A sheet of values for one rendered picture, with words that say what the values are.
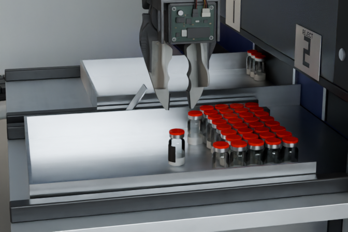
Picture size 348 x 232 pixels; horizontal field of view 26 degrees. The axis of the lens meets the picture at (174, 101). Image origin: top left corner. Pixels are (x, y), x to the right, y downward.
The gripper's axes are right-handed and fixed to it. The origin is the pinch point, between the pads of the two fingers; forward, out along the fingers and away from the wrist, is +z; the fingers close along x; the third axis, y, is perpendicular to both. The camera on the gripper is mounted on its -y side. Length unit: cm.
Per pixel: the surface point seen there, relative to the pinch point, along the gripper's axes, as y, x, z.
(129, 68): -48.0, 0.9, 7.7
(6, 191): -207, -28, 97
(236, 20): -32.9, 17.6, -3.6
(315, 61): 1.4, 18.0, -4.1
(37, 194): 11.7, -18.6, 7.0
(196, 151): -3.7, 3.4, 9.0
